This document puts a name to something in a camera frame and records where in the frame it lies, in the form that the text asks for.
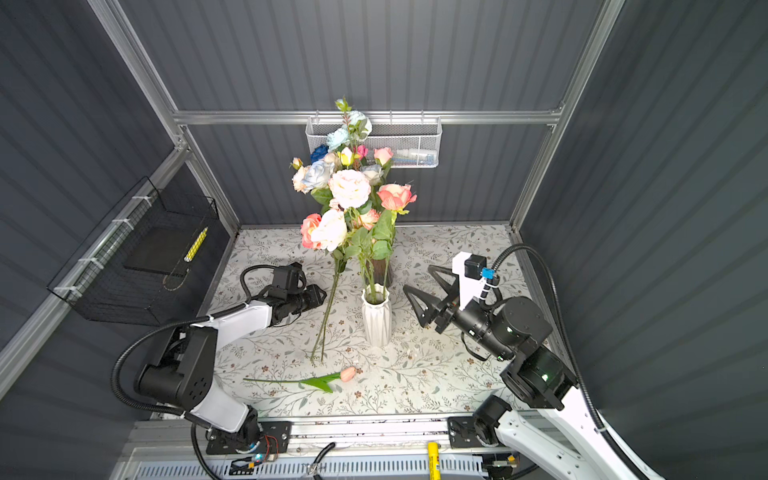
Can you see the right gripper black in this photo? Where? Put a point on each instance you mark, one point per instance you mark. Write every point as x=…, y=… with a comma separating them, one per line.
x=433, y=303

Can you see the black wire basket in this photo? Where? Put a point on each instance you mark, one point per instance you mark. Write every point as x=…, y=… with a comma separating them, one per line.
x=135, y=273

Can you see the coral red rose stem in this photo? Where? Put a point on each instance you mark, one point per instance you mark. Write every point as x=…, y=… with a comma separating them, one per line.
x=309, y=225

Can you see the peach spray rose stem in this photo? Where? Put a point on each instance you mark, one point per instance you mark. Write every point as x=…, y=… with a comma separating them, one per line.
x=368, y=220

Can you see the white wire mesh basket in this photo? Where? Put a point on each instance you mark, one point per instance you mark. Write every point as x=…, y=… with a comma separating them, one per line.
x=396, y=131

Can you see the magenta rose stem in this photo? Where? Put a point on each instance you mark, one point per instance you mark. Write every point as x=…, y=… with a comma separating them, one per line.
x=361, y=152

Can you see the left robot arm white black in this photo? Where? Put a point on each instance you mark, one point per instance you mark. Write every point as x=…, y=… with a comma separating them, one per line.
x=180, y=369

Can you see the pink glass vase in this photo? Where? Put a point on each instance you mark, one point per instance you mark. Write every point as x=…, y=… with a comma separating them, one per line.
x=376, y=262

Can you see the floral patterned table mat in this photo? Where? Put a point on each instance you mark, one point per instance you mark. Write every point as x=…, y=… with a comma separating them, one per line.
x=419, y=371

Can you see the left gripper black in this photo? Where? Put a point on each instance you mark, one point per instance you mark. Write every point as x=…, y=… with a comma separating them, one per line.
x=314, y=297

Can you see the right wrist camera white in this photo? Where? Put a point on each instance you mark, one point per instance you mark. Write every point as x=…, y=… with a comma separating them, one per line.
x=476, y=279

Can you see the pale blue white rose stem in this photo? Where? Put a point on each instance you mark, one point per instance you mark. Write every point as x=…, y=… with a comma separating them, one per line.
x=315, y=181

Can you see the yellow marker in black basket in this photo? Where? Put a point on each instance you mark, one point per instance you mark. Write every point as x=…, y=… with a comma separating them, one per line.
x=195, y=246

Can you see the cream white rose stem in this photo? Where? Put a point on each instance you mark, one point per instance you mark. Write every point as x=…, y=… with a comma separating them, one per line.
x=330, y=235

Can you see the pink tulip stem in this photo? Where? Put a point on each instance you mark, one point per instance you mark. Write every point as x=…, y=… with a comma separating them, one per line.
x=322, y=383

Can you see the deep pink rose stem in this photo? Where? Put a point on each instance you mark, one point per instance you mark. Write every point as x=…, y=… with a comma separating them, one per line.
x=393, y=199

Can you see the pink carnation flower stem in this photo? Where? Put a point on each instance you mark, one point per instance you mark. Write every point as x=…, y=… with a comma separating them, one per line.
x=352, y=193

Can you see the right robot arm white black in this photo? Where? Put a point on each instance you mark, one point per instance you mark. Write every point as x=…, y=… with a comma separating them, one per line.
x=513, y=330

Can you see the white green peony stem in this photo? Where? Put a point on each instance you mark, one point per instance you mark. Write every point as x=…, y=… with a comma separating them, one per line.
x=354, y=130

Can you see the bottle in white basket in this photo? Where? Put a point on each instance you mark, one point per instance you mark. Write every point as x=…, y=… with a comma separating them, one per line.
x=415, y=158

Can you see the light pink rose stem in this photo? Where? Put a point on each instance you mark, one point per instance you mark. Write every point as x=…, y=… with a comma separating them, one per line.
x=383, y=156

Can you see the white peony flower stem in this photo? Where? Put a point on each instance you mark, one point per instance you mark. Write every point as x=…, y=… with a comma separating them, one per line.
x=300, y=173

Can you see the yellow tool at front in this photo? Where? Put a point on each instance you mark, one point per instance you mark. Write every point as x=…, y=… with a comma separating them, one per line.
x=433, y=461

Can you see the white ribbed ceramic vase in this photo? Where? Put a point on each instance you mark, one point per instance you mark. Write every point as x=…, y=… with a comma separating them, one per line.
x=377, y=315

